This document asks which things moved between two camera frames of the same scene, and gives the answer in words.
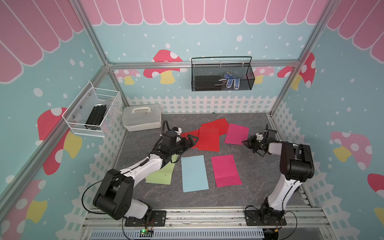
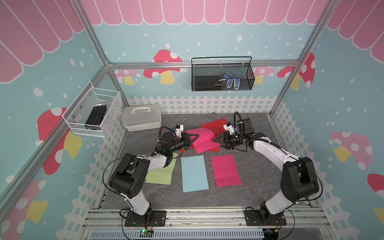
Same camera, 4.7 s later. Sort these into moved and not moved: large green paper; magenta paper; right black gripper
Moved: right black gripper
Not moved: large green paper; magenta paper
